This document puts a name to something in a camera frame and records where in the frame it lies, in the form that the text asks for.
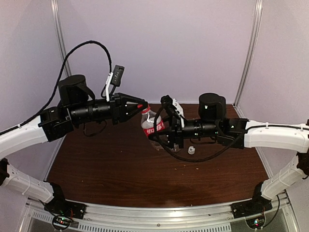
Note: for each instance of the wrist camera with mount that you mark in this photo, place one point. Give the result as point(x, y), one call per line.
point(113, 81)
point(172, 107)

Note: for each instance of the right aluminium frame post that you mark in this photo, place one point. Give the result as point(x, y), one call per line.
point(257, 18)

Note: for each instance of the white bottle cap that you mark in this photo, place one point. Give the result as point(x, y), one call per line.
point(191, 150)

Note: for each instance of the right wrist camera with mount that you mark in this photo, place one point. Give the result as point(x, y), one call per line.
point(172, 107)

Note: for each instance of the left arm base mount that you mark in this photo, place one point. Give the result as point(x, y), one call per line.
point(63, 211)

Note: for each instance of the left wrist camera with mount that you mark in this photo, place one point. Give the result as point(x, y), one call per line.
point(113, 81)

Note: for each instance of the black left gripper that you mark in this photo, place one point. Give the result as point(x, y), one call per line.
point(119, 110)

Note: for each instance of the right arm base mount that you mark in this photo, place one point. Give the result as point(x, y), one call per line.
point(253, 210)

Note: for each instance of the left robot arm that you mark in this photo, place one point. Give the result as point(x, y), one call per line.
point(78, 106)

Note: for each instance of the clear plastic bottle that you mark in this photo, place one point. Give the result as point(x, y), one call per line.
point(175, 148)

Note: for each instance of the left aluminium frame post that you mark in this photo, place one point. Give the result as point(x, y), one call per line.
point(58, 28)

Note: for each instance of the red-label cola bottle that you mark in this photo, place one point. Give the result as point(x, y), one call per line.
point(147, 122)

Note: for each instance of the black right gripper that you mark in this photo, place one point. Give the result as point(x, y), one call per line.
point(176, 135)

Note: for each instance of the front aluminium rail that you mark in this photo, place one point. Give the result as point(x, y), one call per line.
point(206, 218)

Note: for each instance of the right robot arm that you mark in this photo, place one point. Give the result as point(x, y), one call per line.
point(244, 133)

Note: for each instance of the aluminium frame post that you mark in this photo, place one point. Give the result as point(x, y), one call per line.
point(257, 18)
point(58, 28)

